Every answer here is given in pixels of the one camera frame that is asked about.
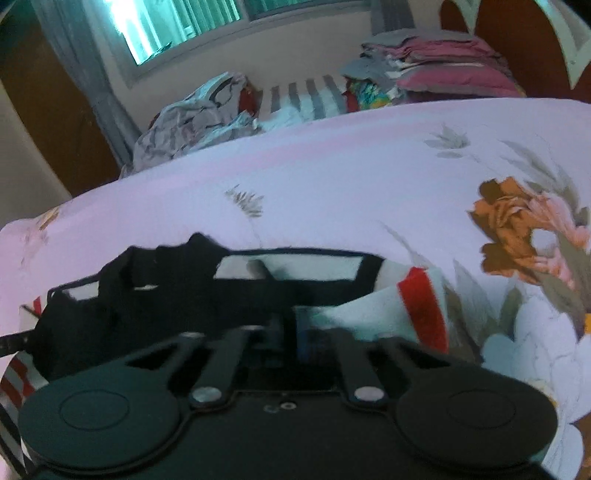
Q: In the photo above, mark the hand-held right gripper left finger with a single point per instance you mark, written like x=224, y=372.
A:
x=221, y=364

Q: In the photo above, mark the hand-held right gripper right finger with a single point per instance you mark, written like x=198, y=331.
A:
x=314, y=339

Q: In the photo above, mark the striped knit sweater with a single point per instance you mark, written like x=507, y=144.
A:
x=147, y=300

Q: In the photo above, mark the crumpled pile of clothes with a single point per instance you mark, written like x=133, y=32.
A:
x=194, y=120

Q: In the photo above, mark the stack of folded pink clothes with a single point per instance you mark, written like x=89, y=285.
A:
x=443, y=64

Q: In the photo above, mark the pink floral bedsheet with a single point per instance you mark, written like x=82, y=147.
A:
x=351, y=184

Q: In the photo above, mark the grey white striped cloth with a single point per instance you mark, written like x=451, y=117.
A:
x=304, y=99

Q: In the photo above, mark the brown wooden wardrobe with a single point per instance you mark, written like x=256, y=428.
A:
x=51, y=106

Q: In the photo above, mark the grey curtain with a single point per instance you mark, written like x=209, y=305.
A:
x=92, y=78
x=392, y=14

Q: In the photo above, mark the window with green blinds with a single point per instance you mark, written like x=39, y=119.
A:
x=184, y=23

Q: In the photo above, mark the red scalloped headboard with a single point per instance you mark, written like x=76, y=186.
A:
x=521, y=41

